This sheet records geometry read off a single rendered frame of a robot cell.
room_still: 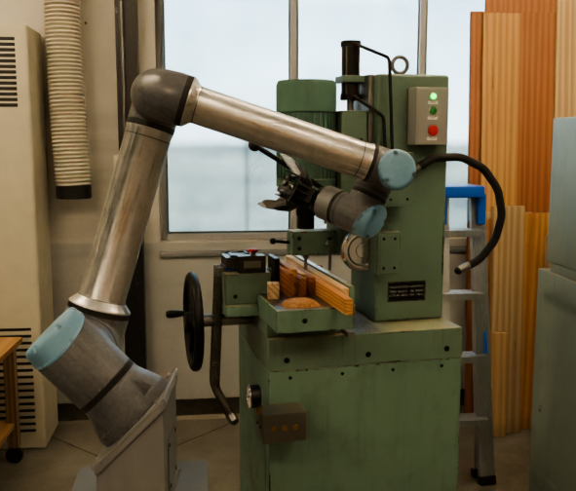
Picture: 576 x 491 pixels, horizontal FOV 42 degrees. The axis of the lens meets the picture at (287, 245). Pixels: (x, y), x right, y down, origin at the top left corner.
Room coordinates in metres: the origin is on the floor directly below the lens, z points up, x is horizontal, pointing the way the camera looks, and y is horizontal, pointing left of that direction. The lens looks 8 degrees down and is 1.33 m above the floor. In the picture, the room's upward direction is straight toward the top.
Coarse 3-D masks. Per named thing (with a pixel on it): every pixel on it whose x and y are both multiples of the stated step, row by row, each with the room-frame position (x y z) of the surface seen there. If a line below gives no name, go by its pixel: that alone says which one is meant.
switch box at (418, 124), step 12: (408, 96) 2.19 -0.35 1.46; (420, 96) 2.14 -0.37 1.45; (444, 96) 2.16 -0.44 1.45; (408, 108) 2.18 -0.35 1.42; (420, 108) 2.14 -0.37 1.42; (444, 108) 2.16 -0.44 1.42; (408, 120) 2.18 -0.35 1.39; (420, 120) 2.14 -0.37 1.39; (432, 120) 2.15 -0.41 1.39; (444, 120) 2.16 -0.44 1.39; (408, 132) 2.18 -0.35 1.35; (420, 132) 2.14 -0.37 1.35; (444, 132) 2.16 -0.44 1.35; (408, 144) 2.18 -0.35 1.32; (420, 144) 2.14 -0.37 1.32; (432, 144) 2.15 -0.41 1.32; (444, 144) 2.16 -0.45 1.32
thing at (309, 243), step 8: (288, 232) 2.23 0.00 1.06; (296, 232) 2.19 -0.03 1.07; (304, 232) 2.20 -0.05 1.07; (312, 232) 2.20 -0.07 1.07; (320, 232) 2.21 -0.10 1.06; (328, 232) 2.21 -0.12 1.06; (288, 240) 2.23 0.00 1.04; (296, 240) 2.19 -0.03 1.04; (304, 240) 2.20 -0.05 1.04; (312, 240) 2.20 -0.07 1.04; (320, 240) 2.21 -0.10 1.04; (288, 248) 2.23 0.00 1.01; (296, 248) 2.19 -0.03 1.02; (304, 248) 2.20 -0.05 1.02; (312, 248) 2.20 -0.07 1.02; (320, 248) 2.21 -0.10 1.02; (304, 256) 2.22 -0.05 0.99
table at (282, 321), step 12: (264, 300) 2.03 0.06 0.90; (276, 300) 2.02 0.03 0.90; (324, 300) 2.02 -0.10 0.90; (228, 312) 2.07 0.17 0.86; (240, 312) 2.08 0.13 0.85; (252, 312) 2.09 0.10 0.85; (264, 312) 2.03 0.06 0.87; (276, 312) 1.89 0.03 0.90; (288, 312) 1.90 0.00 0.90; (300, 312) 1.91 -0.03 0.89; (312, 312) 1.91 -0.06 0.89; (324, 312) 1.92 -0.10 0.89; (336, 312) 1.93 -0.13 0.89; (276, 324) 1.89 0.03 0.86; (288, 324) 1.90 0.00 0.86; (300, 324) 1.91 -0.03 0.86; (312, 324) 1.91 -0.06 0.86; (324, 324) 1.92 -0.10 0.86; (336, 324) 1.93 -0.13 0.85; (348, 324) 1.94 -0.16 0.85
